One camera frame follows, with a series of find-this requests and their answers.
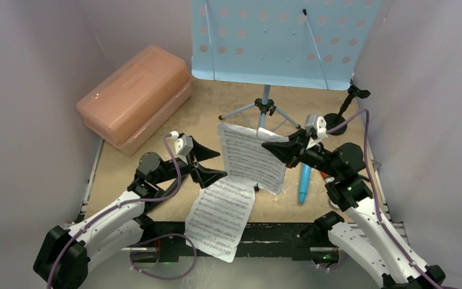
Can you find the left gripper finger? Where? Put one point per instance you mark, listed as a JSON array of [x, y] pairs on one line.
[[205, 177], [202, 153]]

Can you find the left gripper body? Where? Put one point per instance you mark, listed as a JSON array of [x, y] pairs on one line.
[[183, 168]]

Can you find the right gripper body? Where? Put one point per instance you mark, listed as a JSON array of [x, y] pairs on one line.
[[299, 144]]

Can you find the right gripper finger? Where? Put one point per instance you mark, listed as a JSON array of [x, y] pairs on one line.
[[288, 152], [298, 138]]

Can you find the black microphone desk stand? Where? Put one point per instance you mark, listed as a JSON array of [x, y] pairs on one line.
[[335, 120]]

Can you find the sheet music top page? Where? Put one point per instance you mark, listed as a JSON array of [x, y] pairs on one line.
[[245, 159]]

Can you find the sheet music page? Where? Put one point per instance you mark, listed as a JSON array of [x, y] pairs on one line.
[[218, 217], [245, 159]]

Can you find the sheet music bottom page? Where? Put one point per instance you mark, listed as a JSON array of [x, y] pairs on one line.
[[218, 217]]

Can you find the blue music stand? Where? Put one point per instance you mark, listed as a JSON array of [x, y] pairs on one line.
[[308, 44]]

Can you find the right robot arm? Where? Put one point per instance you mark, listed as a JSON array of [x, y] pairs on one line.
[[382, 253]]

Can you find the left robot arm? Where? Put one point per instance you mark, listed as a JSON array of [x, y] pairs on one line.
[[68, 255]]

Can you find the blue toy microphone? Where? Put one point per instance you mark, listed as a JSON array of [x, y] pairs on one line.
[[304, 181]]

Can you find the pink plastic storage box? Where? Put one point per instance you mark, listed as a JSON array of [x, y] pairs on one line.
[[129, 106]]

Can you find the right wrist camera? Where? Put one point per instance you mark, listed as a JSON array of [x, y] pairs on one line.
[[315, 127]]

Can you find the aluminium mounting rail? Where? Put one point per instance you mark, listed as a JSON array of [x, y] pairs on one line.
[[399, 227]]

